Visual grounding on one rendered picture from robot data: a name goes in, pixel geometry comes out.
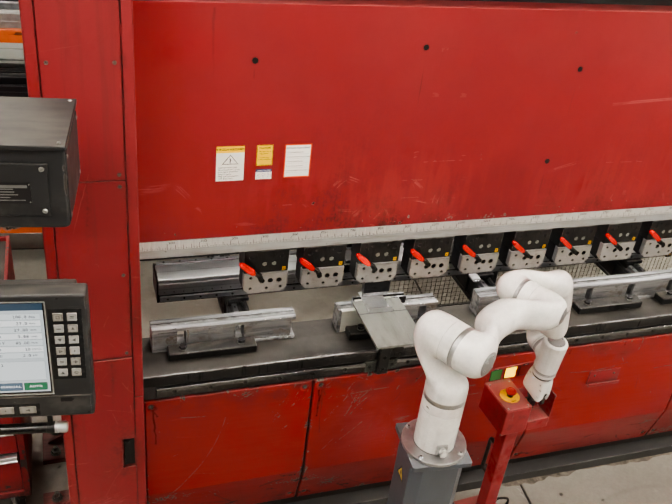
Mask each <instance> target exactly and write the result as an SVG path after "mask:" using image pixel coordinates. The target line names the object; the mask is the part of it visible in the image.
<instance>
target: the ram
mask: <svg viewBox="0 0 672 504"><path fill-rule="evenodd" d="M132 1H133V36H134V71H135V106H136V141H137V177H138V212H139V243H148V242H163V241H177V240H191V239H206V238H220V237H234V236H249V235H263V234H278V233H292V232H306V231H321V230H335V229H350V228H364V227H378V226H393V225H407V224H421V223H436V222H450V221H465V220H479V219H493V218H508V217H522V216H536V215H551V214H565V213H580V212H594V211H608V210H623V209H637V208H652V207H666V206H672V6H661V5H621V4H581V3H541V2H501V1H461V0H132ZM285 144H312V152H311V162H310V172H309V176H308V177H287V178H283V170H284V157H285ZM257 145H273V158H272V165H260V166H256V158H257ZM225 146H245V154H244V174H243V180H236V181H216V150H217V147H225ZM256 169H272V173H271V179H255V175H256ZM670 219H672V213H667V214H653V215H639V216H626V217H612V218H598V219H584V220H571V221H557V222H543V223H529V224H516V225H502V226H488V227H475V228H461V229H447V230H433V231H420V232H406V233H392V234H378V235H365V236H351V237H337V238H324V239H310V240H296V241H282V242H269V243H255V244H241V245H227V246H214V247H200V248H186V249H173V250H159V251H145V252H140V260H142V259H155V258H169V257H182V256H195V255H208V254H221V253H235V252H248V251H261V250H274V249H287V248H301V247H314V246H327V245H340V244H353V243H367V242H380V241H393V240H406V239H419V238H432V237H446V236H459V235H472V234H485V233H498V232H512V231H525V230H538V229H551V228H564V227H578V226H591V225H604V224H617V223H630V222H644V221H657V220H670Z"/></svg>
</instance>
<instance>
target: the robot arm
mask: <svg viewBox="0 0 672 504"><path fill-rule="evenodd" d="M573 289H574V284H573V280H572V277H571V276H570V274H569V273H567V272H566V271H564V270H553V271H549V272H541V271H534V270H525V269H520V270H513V271H510V272H507V273H505V274H504V275H502V276H501V277H500V279H499V280H498V282H497V285H496V291H497V294H498V296H499V298H500V299H499V300H497V301H495V302H493V303H491V304H489V305H488V306H486V307H485V308H483V309H482V310H481V311H480V312H479V313H478V315H477V316H476V319H475V324H474V328H472V327H470V326H469V325H467V324H465V323H464V322H462V321H460V320H459V319H457V318H455V317H454V316H452V315H450V314H448V313H446V312H444V311H441V310H431V311H428V312H426V313H425V314H423V315H422V316H421V317H420V319H419V320H418V321H417V323H416V326H415V329H414V335H413V339H414V346H415V350H416V353H417V356H418V358H419V361H420V363H421V366H422V368H423V370H424V373H425V375H426V380H425V385H424V390H423V395H422V399H421V404H420V408H419V413H418V418H417V419H414V420H412V421H410V422H409V423H407V424H406V425H405V427H404V428H403V430H402V435H401V442H402V446H403V448H404V450H405V451H406V452H407V453H408V454H409V455H410V456H411V457H412V458H413V459H415V460H416V461H418V462H420V463H422V464H424V465H427V466H431V467H448V466H452V465H455V464H456V463H458V462H459V461H460V460H462V458H463V457H464V455H465V452H466V447H467V445H466V440H465V437H464V436H463V434H462V433H461V431H460V430H459V426H460V422H461V418H462V414H463V410H464V407H465V403H466V399H467V395H468V389H469V383H468V380H467V378H466V377H469V378H474V379H475V378H481V377H483V376H485V375H487V374H488V373H489V371H490V370H491V369H492V368H493V365H494V362H495V360H496V356H497V352H498V346H499V343H500V342H501V340H502V339H503V338H504V337H506V336H507V335H509V334H510V333H512V332H514V331H515V330H527V333H526V338H527V342H528V344H529V345H530V347H531V348H532V349H533V351H534V352H535V355H536V359H535V360H534V364H533V366H532V367H531V368H530V369H529V371H528V372H527V374H526V376H525V378H524V380H523V385H524V386H525V388H526V389H527V391H528V393H527V395H528V398H527V401H528V402H529V403H530V404H531V405H532V406H534V405H535V403H536V402H538V403H539V404H540V405H542V404H544V401H545V400H547V398H548V396H549V394H550V391H551V388H552V384H553V379H554V378H555V376H556V373H557V371H558V369H559V367H560V364H561V362H562V360H563V358H564V355H565V353H566V351H567V349H568V342H567V340H566V339H565V338H564V335H565V334H566V332H567V329H568V324H569V317H570V311H571V304H572V297H573Z"/></svg>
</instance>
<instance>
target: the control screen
mask: <svg viewBox="0 0 672 504"><path fill-rule="evenodd" d="M36 391H51V385H50V375H49V366H48V357H47V348H46V339H45V330H44V321H43V311H42V303H27V304H0V393H11V392H36Z"/></svg>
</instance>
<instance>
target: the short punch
mask: <svg viewBox="0 0 672 504"><path fill-rule="evenodd" d="M390 282H391V280H390V281H380V282H369V283H362V289H361V292H362V296H361V297H370V296H380V295H387V293H388V291H389V288H390Z"/></svg>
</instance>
